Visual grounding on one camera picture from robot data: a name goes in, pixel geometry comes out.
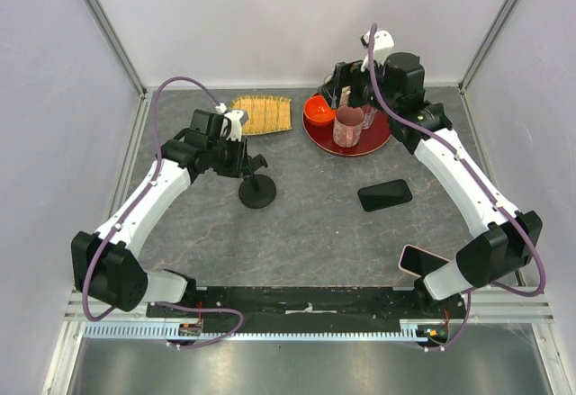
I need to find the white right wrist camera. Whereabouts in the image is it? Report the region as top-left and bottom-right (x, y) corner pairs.
(360, 30), (394, 71)

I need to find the orange bowl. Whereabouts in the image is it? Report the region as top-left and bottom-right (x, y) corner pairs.
(303, 94), (336, 126)

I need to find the yellow woven bamboo mat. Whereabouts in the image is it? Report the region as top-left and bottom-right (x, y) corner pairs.
(230, 94), (292, 136)

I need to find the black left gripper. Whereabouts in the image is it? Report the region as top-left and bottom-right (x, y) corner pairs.
(207, 133), (252, 178)

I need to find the black smartphone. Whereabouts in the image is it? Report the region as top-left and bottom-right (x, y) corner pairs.
(357, 179), (413, 212)

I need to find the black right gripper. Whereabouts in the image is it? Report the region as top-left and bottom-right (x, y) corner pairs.
(319, 52), (400, 116)

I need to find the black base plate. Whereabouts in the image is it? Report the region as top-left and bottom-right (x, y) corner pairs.
(146, 285), (469, 334)

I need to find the clear drinking glass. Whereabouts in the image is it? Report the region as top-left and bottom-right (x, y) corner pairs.
(361, 104), (378, 130)

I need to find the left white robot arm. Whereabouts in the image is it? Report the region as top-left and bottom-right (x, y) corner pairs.
(71, 110), (249, 317)

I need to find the pink patterned mug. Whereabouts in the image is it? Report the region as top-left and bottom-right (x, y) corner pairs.
(332, 105), (365, 148)

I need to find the pink-cased smartphone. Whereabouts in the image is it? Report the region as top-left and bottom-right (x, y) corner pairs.
(398, 245), (450, 277)

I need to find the black round-base phone stand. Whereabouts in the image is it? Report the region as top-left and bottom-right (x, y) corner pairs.
(238, 154), (276, 209)

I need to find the red oval lacquer tray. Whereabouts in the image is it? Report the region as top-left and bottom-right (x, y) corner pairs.
(302, 88), (392, 157)

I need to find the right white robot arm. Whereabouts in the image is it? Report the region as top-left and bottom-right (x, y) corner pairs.
(319, 52), (546, 318)

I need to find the slotted cable duct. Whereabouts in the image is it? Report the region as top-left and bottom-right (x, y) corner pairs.
(83, 321), (439, 342)

